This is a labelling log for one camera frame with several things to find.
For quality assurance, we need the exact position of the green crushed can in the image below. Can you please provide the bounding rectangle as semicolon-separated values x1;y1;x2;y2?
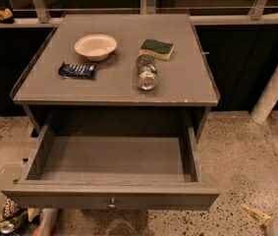
0;211;28;235

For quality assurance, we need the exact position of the green yellow sponge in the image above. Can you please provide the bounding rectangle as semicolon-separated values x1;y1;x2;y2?
139;39;174;60

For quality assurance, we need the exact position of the metal railing frame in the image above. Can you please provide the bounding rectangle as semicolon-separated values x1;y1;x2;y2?
0;0;278;29

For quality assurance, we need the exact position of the grey wooden cabinet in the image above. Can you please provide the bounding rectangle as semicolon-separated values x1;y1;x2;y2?
10;13;221;143

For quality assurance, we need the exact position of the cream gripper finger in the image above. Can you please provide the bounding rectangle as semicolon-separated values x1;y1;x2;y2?
241;204;272;228

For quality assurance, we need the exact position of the white orange bottle in bin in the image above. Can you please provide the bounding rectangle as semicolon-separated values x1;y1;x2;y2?
32;208;59;236

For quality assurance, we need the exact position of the metal drawer knob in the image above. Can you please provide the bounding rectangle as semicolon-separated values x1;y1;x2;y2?
107;198;116;209

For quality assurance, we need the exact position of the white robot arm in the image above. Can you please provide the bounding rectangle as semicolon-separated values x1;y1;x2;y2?
241;65;278;236

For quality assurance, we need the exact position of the grey top drawer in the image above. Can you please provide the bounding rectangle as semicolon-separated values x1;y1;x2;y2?
0;110;221;212

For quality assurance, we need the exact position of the brown snack bag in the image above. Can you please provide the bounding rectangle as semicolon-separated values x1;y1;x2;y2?
0;198;26;221

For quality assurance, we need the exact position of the blue snack bar wrapper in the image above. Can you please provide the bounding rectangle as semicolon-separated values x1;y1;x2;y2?
58;63;96;79

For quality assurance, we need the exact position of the yellow black object on ledge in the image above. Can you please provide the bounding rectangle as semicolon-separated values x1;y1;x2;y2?
0;8;15;24

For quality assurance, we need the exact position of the clear plastic bin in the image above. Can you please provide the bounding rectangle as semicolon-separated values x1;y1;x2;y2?
0;163;43;236

